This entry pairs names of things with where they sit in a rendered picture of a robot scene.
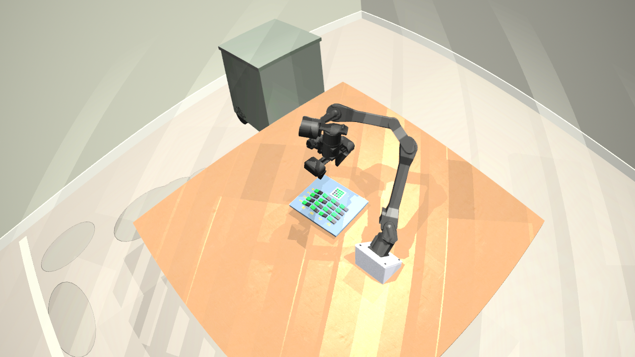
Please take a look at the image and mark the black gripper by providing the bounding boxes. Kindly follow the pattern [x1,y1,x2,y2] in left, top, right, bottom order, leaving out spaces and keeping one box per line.
[304,136,355,179]

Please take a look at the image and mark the light blue switch panel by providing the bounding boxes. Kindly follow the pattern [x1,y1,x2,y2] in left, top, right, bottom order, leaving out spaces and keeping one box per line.
[289,175,368,237]

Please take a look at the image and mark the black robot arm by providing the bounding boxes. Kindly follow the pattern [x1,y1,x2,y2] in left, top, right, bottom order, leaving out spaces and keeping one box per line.
[298,103,418,257]

